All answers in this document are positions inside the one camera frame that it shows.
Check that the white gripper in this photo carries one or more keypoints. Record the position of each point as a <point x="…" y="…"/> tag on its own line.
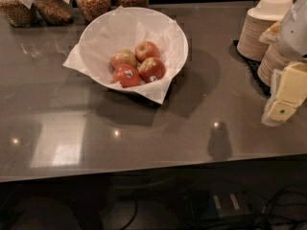
<point x="294" y="35"/>

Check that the red apple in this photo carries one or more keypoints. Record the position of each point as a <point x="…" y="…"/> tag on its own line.
<point x="146" y="49"/>
<point x="126" y="75"/>
<point x="152" y="69"/>

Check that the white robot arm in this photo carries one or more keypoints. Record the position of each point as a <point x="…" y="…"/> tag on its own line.
<point x="292" y="36"/>

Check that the paper bowl stack front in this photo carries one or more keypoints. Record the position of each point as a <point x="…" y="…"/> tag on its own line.
<point x="272" y="59"/>

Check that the paper bowl stack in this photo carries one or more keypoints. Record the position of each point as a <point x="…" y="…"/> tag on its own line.
<point x="272" y="59"/>
<point x="258" y="19"/>

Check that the paper bowl stack back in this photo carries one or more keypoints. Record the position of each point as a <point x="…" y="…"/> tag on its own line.
<point x="258" y="19"/>

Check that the yellowish apple back left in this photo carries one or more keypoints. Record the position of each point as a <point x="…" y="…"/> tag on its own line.
<point x="124" y="56"/>

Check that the black tray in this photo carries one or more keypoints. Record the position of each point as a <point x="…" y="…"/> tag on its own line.
<point x="255" y="80"/>

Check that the black power adapter box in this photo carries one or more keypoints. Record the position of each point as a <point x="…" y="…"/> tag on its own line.
<point x="216" y="205"/>

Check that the white paper liner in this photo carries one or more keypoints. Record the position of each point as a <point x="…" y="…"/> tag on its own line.
<point x="121" y="26"/>

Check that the glass jar far left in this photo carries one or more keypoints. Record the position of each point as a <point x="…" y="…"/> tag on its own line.
<point x="18" y="13"/>

